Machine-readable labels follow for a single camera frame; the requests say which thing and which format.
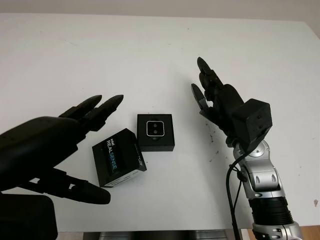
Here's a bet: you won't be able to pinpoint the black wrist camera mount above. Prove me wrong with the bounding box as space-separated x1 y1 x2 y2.
231 98 273 152
0 193 59 240

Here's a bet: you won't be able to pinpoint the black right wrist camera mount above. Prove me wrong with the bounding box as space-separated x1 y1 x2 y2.
231 98 273 152

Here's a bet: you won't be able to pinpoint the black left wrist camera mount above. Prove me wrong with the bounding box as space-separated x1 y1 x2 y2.
0 193 59 240

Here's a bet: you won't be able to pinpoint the silver depth camera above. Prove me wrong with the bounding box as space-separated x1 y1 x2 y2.
145 120 165 138

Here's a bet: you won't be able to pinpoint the black RealSense box lid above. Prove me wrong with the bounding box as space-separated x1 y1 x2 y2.
91 127 148 188

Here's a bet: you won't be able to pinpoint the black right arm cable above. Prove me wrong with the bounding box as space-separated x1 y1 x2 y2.
225 146 252 240

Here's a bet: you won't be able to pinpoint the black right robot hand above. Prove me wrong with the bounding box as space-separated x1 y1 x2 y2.
191 56 247 149

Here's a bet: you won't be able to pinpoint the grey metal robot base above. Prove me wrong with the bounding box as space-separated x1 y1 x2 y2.
83 231 248 240

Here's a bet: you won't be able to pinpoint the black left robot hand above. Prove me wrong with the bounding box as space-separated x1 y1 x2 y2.
0 94 125 206

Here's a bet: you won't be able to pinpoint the black camera box base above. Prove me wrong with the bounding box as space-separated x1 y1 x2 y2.
136 113 175 153

